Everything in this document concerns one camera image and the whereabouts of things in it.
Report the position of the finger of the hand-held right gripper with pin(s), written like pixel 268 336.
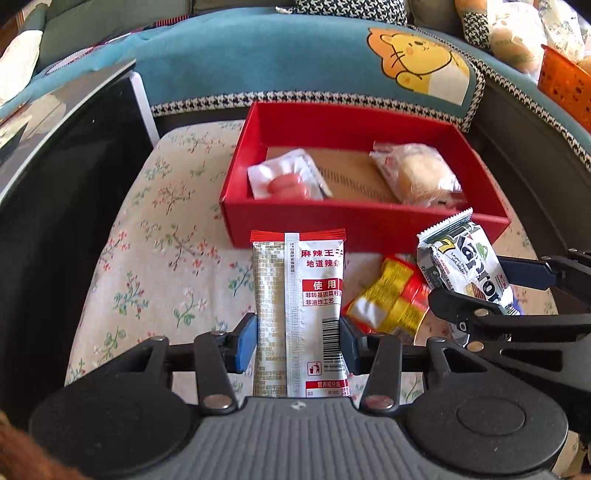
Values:
pixel 461 307
pixel 526 273

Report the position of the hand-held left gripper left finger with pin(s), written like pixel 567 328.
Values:
pixel 244 344

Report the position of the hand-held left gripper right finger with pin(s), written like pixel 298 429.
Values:
pixel 351 348

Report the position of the green and white wafer packet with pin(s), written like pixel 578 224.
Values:
pixel 461 263

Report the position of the red and white snack packet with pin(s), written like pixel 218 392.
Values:
pixel 300 300

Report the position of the red cardboard box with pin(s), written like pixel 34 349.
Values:
pixel 323 226

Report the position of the clear bread packet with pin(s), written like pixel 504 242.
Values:
pixel 420 175

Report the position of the pink sausage packet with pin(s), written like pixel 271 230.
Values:
pixel 286 182

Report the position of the yellow snack packet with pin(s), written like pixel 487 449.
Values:
pixel 392 300

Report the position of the grey green sofa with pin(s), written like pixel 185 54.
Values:
pixel 531 152

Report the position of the floral tablecloth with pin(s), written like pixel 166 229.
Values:
pixel 161 230

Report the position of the orange plastic basket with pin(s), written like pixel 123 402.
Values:
pixel 565 87

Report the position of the glossy black cabinet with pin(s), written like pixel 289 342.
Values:
pixel 46 230

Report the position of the white plastic bag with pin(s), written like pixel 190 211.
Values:
pixel 517 37

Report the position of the orange houndstooth pillow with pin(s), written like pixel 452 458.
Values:
pixel 475 21
pixel 351 9

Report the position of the blue bear print sofa cover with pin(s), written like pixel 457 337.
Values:
pixel 277 64

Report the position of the green cushion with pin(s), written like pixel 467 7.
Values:
pixel 115 32

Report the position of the white cloth bundle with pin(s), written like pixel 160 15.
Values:
pixel 18 69

